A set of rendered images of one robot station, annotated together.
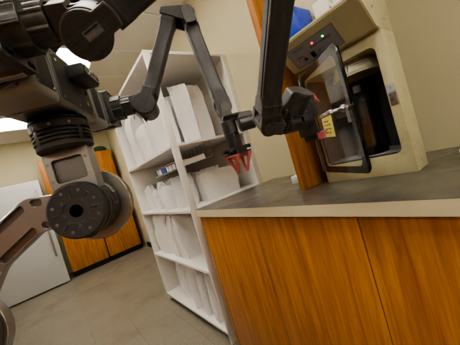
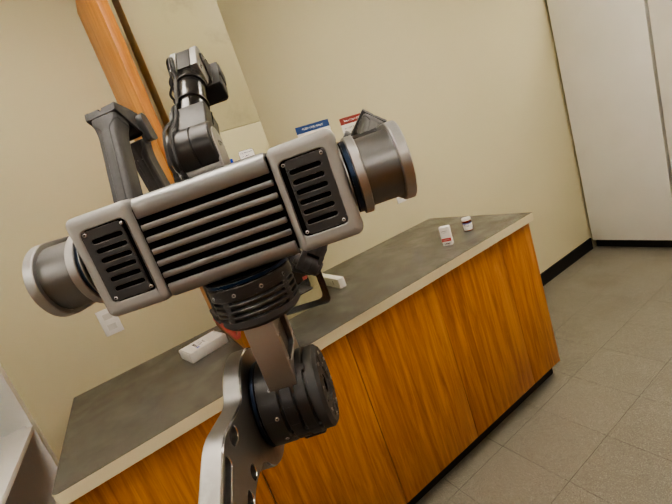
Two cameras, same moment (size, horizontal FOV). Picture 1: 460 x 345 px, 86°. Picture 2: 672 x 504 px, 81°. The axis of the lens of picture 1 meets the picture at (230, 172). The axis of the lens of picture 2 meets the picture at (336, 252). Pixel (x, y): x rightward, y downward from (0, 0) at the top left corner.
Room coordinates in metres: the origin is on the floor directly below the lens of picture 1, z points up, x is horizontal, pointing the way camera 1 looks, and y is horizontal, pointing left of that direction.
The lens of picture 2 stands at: (0.41, 0.98, 1.48)
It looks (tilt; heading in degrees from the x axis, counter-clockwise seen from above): 13 degrees down; 279
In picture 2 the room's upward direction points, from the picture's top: 19 degrees counter-clockwise
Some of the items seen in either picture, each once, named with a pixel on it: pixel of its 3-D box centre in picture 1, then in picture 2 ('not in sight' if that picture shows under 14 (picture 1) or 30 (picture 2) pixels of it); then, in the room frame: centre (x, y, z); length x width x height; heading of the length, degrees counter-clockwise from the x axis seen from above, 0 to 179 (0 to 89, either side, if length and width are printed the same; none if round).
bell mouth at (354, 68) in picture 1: (356, 70); not in sight; (0.95, -0.58, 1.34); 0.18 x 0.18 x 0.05
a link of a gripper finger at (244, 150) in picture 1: (241, 159); not in sight; (0.95, -0.06, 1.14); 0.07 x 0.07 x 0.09; 37
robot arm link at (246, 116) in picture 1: (236, 117); not in sight; (0.96, -0.09, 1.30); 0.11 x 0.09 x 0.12; 97
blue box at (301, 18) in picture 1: (294, 28); not in sight; (0.94, -0.39, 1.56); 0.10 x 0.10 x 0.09; 37
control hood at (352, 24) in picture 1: (320, 40); not in sight; (0.87, -0.44, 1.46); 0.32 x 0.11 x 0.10; 37
